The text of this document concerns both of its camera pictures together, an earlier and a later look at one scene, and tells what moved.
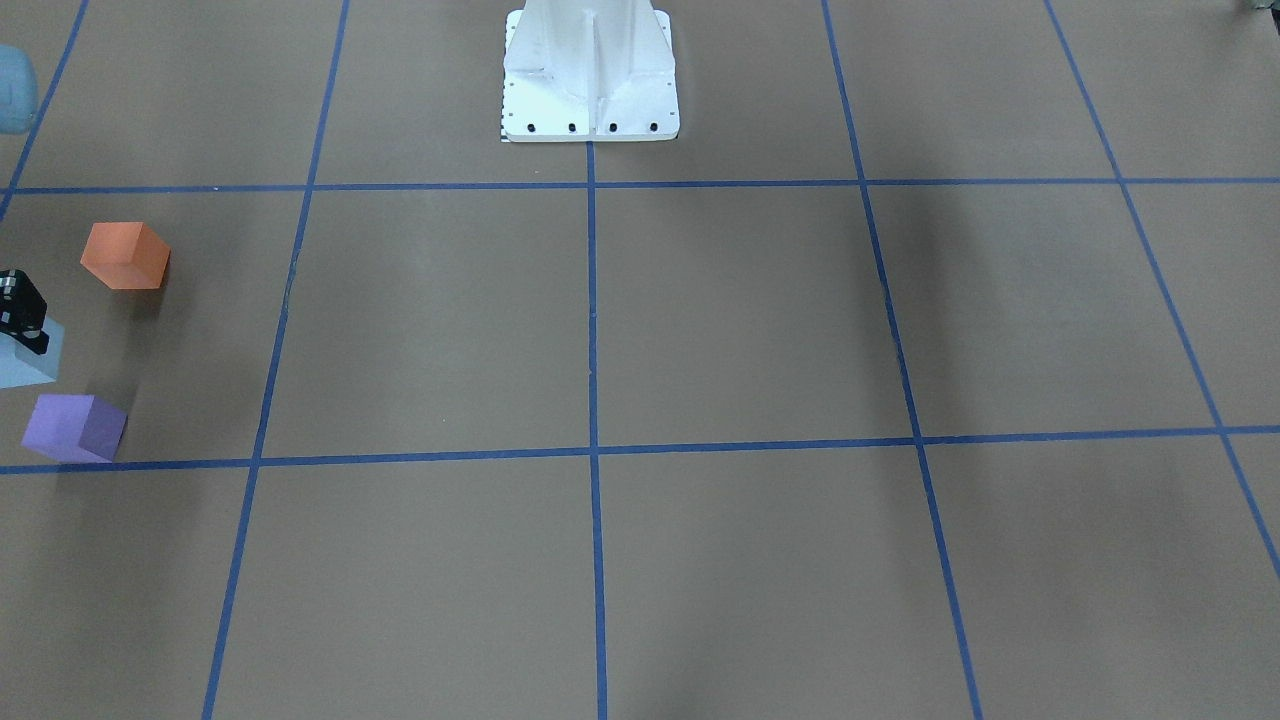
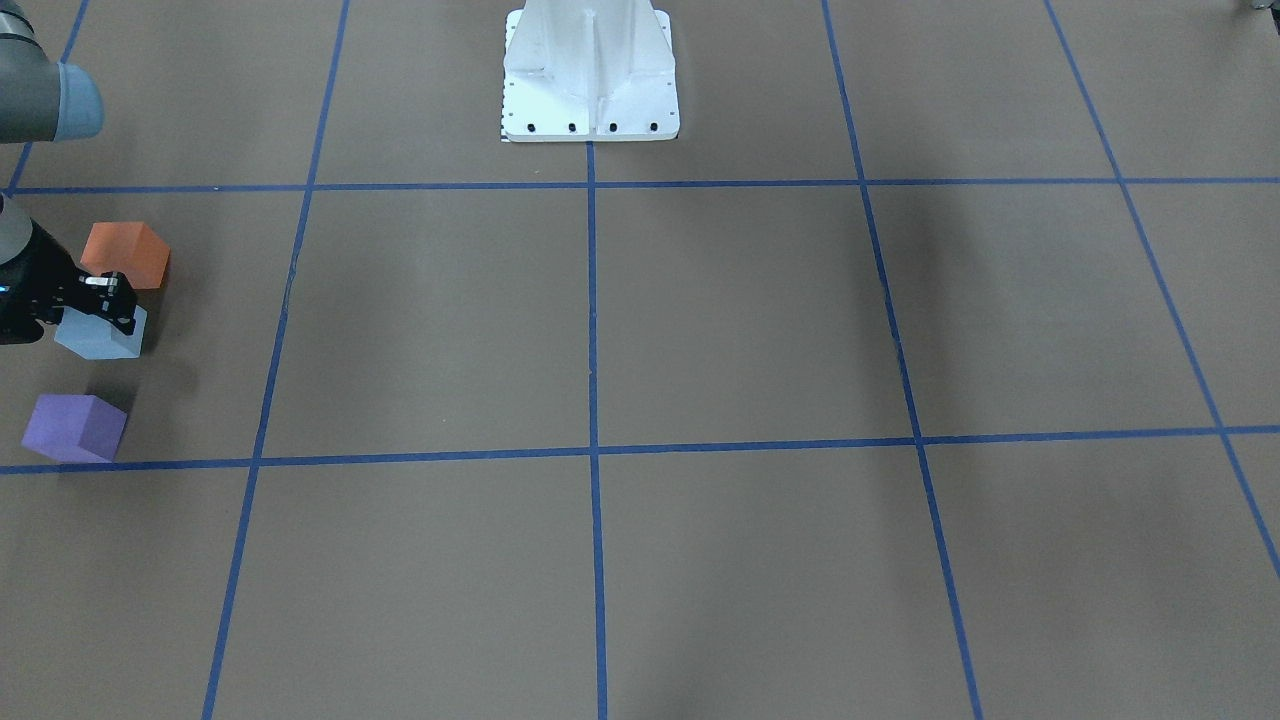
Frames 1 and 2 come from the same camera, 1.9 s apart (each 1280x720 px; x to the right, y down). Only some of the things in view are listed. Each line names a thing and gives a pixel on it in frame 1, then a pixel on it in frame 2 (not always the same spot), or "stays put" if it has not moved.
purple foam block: (75, 428) stays put
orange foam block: (126, 255) stays put
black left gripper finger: (23, 310) -> (44, 278)
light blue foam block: (20, 365) -> (95, 338)
